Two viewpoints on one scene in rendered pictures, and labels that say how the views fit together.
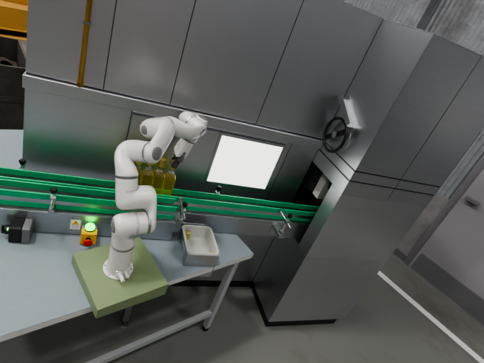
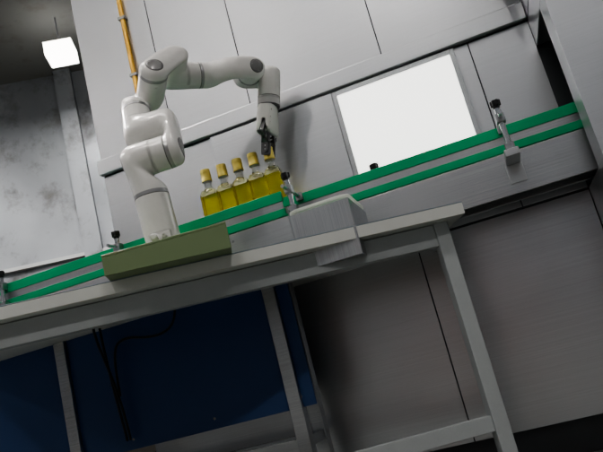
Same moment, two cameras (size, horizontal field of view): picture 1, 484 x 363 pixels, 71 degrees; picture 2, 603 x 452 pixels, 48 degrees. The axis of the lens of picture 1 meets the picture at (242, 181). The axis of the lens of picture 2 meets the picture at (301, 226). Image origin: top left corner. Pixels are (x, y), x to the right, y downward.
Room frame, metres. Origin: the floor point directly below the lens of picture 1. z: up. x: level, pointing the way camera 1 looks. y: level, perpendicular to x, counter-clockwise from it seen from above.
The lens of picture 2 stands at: (0.01, -1.09, 0.37)
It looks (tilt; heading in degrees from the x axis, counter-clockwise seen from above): 13 degrees up; 42
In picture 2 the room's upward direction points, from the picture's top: 14 degrees counter-clockwise
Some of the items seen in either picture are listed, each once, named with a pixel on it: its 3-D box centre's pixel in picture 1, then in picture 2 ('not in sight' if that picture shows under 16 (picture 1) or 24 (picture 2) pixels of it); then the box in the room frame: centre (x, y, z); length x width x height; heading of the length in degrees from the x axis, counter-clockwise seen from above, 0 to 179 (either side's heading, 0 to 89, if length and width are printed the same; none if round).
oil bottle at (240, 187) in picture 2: (145, 185); (247, 208); (1.51, 0.47, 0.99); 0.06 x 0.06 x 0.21; 28
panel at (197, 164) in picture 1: (207, 156); (339, 141); (1.78, 0.24, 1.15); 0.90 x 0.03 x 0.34; 117
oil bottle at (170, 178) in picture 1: (166, 188); (279, 196); (1.56, 0.37, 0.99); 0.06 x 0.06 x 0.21; 28
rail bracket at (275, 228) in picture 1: (281, 226); (506, 139); (1.78, -0.33, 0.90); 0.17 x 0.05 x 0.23; 27
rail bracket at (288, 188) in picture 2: (181, 209); (292, 194); (1.48, 0.24, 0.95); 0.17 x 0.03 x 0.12; 27
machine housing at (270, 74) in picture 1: (241, 94); (398, 82); (2.23, 0.21, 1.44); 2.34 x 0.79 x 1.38; 117
